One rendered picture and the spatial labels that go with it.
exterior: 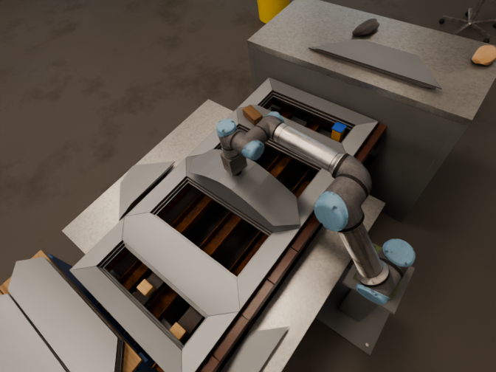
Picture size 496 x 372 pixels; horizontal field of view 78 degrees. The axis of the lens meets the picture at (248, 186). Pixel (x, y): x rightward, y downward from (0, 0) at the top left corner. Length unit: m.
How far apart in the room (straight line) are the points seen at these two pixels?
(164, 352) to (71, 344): 0.40
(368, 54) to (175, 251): 1.44
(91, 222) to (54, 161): 1.73
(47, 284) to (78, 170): 1.74
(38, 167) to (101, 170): 0.67
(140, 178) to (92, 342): 0.85
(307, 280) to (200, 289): 0.50
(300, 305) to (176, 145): 1.17
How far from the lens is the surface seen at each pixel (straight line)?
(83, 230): 1.88
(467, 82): 1.94
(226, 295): 1.35
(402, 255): 1.32
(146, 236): 1.55
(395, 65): 1.89
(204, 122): 2.06
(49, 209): 3.20
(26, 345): 1.69
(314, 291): 1.53
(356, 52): 1.95
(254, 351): 1.45
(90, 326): 1.55
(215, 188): 1.57
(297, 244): 1.44
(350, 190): 0.99
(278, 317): 1.50
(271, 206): 1.37
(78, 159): 3.40
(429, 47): 2.11
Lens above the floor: 2.16
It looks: 57 degrees down
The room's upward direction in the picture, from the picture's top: 11 degrees counter-clockwise
